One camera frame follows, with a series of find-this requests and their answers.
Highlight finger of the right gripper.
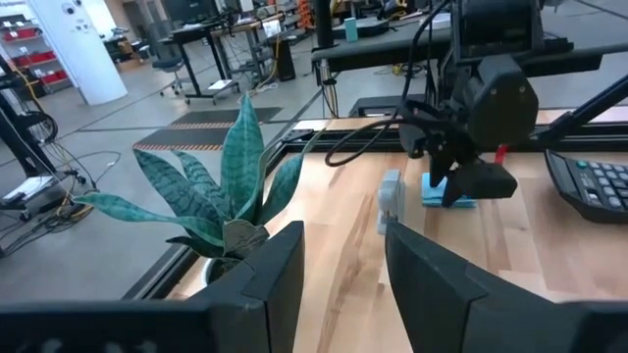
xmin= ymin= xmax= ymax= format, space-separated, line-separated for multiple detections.
xmin=440 ymin=160 xmax=519 ymax=208
xmin=429 ymin=153 xmax=456 ymax=188

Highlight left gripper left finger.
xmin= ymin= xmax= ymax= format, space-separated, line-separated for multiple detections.
xmin=192 ymin=220 xmax=305 ymax=353

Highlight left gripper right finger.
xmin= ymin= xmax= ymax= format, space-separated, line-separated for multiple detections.
xmin=384 ymin=220 xmax=490 ymax=353

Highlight blue sticky note pad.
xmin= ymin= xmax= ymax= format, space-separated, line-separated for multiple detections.
xmin=420 ymin=171 xmax=479 ymax=210

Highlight grey stapler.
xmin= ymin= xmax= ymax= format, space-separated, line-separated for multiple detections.
xmin=376 ymin=169 xmax=408 ymax=237

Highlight artificial plant in white pot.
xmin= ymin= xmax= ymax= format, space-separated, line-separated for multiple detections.
xmin=72 ymin=91 xmax=326 ymax=286

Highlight black desk calculator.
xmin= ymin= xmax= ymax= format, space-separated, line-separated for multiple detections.
xmin=543 ymin=148 xmax=628 ymax=226

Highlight black side desk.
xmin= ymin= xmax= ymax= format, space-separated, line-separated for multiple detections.
xmin=310 ymin=9 xmax=628 ymax=76

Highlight small teal box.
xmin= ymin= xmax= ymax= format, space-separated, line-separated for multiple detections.
xmin=342 ymin=17 xmax=360 ymax=43

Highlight black mat with striped edges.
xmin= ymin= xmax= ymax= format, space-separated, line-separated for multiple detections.
xmin=165 ymin=106 xmax=285 ymax=130
xmin=131 ymin=127 xmax=233 ymax=153

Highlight dark office chair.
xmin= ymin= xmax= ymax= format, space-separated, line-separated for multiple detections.
xmin=150 ymin=55 xmax=188 ymax=98

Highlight black workbench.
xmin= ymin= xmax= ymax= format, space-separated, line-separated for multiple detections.
xmin=168 ymin=12 xmax=287 ymax=106

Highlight black equipment stand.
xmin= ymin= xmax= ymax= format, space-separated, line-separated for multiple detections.
xmin=0 ymin=53 xmax=61 ymax=178

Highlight white pillar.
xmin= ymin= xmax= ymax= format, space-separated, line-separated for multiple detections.
xmin=26 ymin=0 xmax=130 ymax=107

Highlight shelf with red bins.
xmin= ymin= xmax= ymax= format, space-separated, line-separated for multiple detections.
xmin=0 ymin=13 xmax=71 ymax=90

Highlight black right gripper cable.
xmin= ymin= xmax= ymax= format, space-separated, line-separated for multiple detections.
xmin=324 ymin=0 xmax=453 ymax=169

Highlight yellow and black cable bundle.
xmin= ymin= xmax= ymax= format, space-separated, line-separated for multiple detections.
xmin=319 ymin=61 xmax=340 ymax=120

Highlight loose floor cables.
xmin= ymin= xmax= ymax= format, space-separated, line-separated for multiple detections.
xmin=0 ymin=140 xmax=123 ymax=259

